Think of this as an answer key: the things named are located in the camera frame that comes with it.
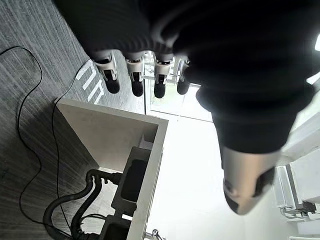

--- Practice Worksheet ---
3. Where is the thin black floor cable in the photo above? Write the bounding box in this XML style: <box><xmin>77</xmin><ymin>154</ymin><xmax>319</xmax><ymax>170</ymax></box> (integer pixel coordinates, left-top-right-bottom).
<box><xmin>0</xmin><ymin>46</ymin><xmax>61</xmax><ymax>232</ymax></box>
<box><xmin>54</xmin><ymin>58</ymin><xmax>92</xmax><ymax>238</ymax></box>

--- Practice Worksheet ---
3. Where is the black drain hose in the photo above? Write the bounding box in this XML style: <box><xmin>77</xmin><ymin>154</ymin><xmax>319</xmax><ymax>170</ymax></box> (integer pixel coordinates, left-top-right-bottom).
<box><xmin>42</xmin><ymin>169</ymin><xmax>123</xmax><ymax>240</ymax></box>

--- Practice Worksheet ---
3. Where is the glass window with frame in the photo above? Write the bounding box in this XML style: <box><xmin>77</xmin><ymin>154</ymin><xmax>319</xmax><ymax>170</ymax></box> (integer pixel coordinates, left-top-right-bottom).
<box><xmin>144</xmin><ymin>49</ymin><xmax>215</xmax><ymax>123</ymax></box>

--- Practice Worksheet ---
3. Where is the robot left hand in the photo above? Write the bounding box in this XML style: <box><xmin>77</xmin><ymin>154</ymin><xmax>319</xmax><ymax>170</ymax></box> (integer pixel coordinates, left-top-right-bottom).
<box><xmin>53</xmin><ymin>0</ymin><xmax>320</xmax><ymax>216</ymax></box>

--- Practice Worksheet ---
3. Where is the grey sink basin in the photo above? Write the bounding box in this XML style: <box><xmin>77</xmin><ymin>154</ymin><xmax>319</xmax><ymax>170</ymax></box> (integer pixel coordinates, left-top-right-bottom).
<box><xmin>110</xmin><ymin>146</ymin><xmax>154</xmax><ymax>215</ymax></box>
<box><xmin>101</xmin><ymin>213</ymin><xmax>134</xmax><ymax>240</ymax></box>

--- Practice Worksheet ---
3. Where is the chrome faucet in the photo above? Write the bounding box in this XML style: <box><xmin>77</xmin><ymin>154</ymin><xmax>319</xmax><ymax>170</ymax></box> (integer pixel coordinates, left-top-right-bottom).
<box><xmin>145</xmin><ymin>228</ymin><xmax>164</xmax><ymax>240</ymax></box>

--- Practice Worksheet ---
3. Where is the white counter cabinet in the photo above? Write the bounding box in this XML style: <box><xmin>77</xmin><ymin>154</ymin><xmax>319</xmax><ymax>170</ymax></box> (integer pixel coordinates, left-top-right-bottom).
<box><xmin>54</xmin><ymin>98</ymin><xmax>170</xmax><ymax>240</ymax></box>

